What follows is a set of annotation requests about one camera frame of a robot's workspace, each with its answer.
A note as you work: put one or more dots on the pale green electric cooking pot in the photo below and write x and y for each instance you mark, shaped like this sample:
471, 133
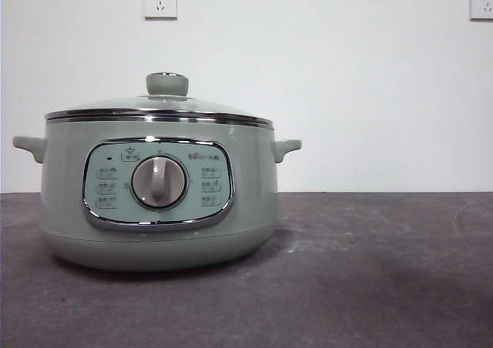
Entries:
63, 171

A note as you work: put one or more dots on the white wall socket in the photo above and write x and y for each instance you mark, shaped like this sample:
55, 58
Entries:
482, 3
161, 1

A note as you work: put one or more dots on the glass lid with green knob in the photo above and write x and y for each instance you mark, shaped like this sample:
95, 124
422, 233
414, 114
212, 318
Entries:
166, 84

